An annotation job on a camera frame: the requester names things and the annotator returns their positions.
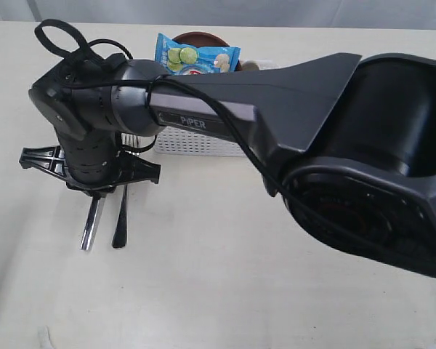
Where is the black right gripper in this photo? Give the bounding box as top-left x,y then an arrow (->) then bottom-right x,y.
19,145 -> 161,198

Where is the silver metal fork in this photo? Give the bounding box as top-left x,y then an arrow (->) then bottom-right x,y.
112,134 -> 140,249

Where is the silver metal knife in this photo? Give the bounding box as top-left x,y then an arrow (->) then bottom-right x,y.
80,196 -> 104,252

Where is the blue chips bag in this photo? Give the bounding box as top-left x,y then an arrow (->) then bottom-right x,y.
155,33 -> 241,75

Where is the brown wooden plate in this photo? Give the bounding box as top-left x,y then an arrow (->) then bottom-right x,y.
173,31 -> 229,47

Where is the beige ceramic bowl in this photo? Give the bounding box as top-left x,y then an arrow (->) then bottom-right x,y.
241,60 -> 277,71

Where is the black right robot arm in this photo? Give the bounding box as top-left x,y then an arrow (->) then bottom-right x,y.
20,53 -> 436,278

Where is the white plastic woven basket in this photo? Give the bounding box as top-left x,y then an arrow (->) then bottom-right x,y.
153,57 -> 281,158

